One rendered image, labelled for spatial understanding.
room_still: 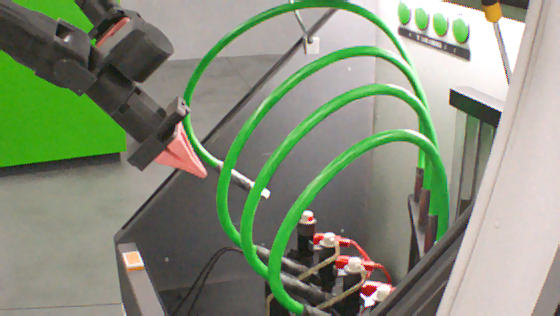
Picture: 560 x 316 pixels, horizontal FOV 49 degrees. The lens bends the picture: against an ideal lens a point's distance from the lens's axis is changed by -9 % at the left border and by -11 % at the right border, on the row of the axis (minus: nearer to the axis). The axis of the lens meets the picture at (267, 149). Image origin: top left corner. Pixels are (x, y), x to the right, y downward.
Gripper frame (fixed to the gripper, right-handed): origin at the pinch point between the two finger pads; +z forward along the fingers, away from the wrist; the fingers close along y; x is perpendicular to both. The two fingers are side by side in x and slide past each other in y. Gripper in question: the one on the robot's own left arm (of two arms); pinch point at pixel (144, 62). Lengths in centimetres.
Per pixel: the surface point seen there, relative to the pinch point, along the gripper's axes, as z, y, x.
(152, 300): 30.2, -3.7, 24.2
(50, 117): -102, 264, 154
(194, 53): -155, 610, 138
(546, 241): 50, -42, -31
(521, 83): 38, -34, -39
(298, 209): 32.9, -31.3, -12.4
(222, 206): 26.8, -19.0, -1.7
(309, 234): 37.6, -2.5, -3.4
